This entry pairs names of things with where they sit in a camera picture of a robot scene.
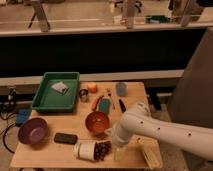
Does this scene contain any dark grape bunch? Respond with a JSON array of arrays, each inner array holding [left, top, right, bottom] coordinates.
[[94, 141, 112, 161]]

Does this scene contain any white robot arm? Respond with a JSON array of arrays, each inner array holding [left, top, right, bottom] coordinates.
[[105, 102, 213, 161]]

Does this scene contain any green plastic tray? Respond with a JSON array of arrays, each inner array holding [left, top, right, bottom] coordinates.
[[31, 72, 80, 113]]

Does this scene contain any white cup on side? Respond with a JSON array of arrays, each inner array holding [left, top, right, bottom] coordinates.
[[73, 142, 95, 161]]

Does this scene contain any orange bowl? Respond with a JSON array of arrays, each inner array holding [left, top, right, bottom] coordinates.
[[85, 111, 110, 135]]

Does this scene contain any black rectangular case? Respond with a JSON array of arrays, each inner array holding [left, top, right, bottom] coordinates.
[[54, 133, 78, 145]]

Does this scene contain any orange round fruit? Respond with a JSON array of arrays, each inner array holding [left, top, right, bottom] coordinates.
[[87, 82, 97, 93]]

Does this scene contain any small clear packet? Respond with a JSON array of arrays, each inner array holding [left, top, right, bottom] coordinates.
[[51, 82, 68, 94]]

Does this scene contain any purple bowl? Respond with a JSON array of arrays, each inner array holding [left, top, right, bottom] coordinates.
[[18, 118, 48, 145]]

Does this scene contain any blue box on floor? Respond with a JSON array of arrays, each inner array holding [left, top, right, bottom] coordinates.
[[15, 109, 31, 126]]

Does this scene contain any black handled brush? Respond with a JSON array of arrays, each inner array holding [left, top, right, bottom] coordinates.
[[119, 99, 126, 113]]

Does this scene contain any small brush with wooden handle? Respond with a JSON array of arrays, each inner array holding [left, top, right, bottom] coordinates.
[[106, 88, 115, 110]]

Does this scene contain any black cable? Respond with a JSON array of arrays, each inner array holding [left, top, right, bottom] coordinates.
[[0, 101, 18, 154]]

